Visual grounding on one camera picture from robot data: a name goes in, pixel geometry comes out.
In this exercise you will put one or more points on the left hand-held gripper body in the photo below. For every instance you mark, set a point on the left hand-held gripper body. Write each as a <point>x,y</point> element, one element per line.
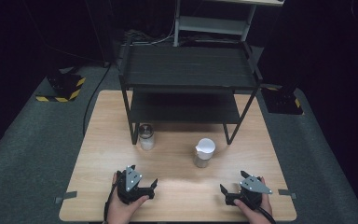
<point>128,192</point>

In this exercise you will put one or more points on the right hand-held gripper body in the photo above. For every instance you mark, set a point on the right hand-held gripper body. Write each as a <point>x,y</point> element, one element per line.
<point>252,189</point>

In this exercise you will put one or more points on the glass jar with clear lid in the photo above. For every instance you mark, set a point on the glass jar with clear lid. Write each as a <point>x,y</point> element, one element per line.
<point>146,138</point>

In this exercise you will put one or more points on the black two-tier shelf rack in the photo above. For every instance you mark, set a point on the black two-tier shelf rack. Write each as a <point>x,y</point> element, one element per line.
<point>188,71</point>

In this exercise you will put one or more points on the person's left hand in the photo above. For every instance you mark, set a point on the person's left hand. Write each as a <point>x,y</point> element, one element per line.
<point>122,211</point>

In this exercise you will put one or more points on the person's right hand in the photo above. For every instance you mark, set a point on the person's right hand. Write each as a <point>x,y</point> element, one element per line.
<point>256,216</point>

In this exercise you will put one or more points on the grey tape strip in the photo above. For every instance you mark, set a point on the grey tape strip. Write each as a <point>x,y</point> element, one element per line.
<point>66,196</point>
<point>287,193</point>

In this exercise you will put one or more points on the black stand with striped base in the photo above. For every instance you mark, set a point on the black stand with striped base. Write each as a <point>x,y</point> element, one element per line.
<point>62,87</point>
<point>282,101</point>

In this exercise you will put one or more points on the white metal frame stand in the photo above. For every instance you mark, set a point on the white metal frame stand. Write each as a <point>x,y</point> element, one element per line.
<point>213,25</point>

